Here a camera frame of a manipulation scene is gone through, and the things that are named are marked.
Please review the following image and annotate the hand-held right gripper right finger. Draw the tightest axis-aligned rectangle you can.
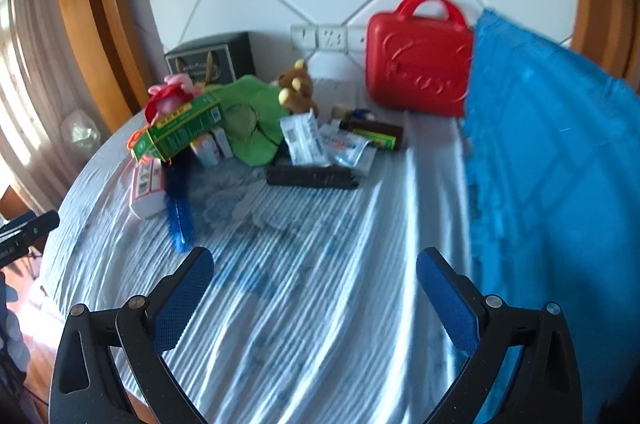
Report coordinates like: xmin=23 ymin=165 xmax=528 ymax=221
xmin=416 ymin=247 xmax=583 ymax=424

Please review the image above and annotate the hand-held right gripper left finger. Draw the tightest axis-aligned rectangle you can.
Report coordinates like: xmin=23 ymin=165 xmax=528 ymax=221
xmin=48 ymin=246 xmax=216 ymax=424

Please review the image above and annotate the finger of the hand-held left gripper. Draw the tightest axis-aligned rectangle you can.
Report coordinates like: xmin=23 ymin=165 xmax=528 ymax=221
xmin=0 ymin=211 xmax=61 ymax=243

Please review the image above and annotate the blue fuzzy brush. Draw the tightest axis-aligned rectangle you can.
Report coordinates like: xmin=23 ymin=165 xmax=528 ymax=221
xmin=164 ymin=154 xmax=199 ymax=255

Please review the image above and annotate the white red cardboard box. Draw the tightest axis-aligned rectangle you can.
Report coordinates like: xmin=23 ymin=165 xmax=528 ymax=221
xmin=130 ymin=155 xmax=167 ymax=220

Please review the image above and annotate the blue foam storage box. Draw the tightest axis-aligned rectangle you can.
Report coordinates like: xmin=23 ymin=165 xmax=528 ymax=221
xmin=462 ymin=8 xmax=640 ymax=424

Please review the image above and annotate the long black case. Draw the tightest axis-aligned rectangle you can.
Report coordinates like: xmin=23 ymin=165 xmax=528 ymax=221
xmin=266 ymin=165 xmax=360 ymax=191

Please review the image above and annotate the dark brown green box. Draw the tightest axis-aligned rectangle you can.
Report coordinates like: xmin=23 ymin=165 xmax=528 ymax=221
xmin=344 ymin=119 xmax=405 ymax=151

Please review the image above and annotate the white foil packet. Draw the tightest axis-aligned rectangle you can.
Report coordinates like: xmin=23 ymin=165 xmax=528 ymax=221
xmin=279 ymin=112 xmax=331 ymax=167

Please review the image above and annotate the clear plastic bag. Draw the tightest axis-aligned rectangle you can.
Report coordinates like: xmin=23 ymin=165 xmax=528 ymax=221
xmin=60 ymin=108 xmax=102 ymax=145

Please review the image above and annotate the small white medicine box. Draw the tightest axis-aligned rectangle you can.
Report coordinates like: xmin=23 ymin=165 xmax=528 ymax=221
xmin=212 ymin=128 xmax=235 ymax=159
xmin=191 ymin=138 xmax=220 ymax=169

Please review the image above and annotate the beige curtain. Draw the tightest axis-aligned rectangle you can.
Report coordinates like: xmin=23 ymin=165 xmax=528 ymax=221
xmin=0 ymin=0 xmax=113 ymax=229

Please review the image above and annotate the green cardboard box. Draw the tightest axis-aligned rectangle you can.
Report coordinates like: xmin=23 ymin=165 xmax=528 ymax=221
xmin=131 ymin=92 xmax=224 ymax=163

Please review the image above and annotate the pink plush toy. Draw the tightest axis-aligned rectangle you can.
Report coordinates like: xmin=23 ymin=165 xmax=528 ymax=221
xmin=144 ymin=72 xmax=206 ymax=123

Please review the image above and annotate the green cloth hat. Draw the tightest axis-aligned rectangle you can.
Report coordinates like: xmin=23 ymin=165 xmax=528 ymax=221
xmin=202 ymin=74 xmax=291 ymax=167

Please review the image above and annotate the brown teddy bear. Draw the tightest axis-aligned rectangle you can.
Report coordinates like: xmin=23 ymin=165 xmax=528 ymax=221
xmin=271 ymin=60 xmax=321 ymax=117

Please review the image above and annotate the red plastic carry case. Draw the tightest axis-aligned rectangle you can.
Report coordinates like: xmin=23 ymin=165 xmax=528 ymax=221
xmin=365 ymin=0 xmax=475 ymax=119

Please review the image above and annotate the black gift box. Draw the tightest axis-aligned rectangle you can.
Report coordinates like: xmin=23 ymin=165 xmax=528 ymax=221
xmin=165 ymin=32 xmax=258 ymax=85

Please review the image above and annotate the wooden wall frame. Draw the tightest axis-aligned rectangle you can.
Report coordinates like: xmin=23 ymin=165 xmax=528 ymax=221
xmin=51 ymin=0 xmax=640 ymax=127

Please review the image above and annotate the white wall socket strip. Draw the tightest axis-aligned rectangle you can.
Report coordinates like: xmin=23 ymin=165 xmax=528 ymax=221
xmin=290 ymin=24 xmax=370 ymax=52

